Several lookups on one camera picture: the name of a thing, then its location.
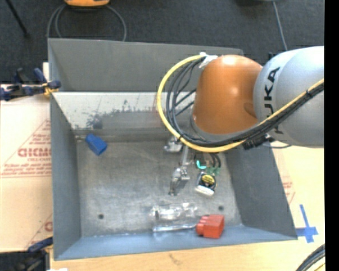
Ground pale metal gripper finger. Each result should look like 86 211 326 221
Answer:
168 167 182 196
177 169 191 191

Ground brown cardboard board, red print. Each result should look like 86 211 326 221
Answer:
0 83 325 254

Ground grey metal bin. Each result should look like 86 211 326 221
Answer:
47 37 298 261

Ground red plastic block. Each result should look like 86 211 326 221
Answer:
195 214 225 239

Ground clear plastic bottle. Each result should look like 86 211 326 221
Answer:
149 202 200 233

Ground blue sponge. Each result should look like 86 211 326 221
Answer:
85 133 108 156

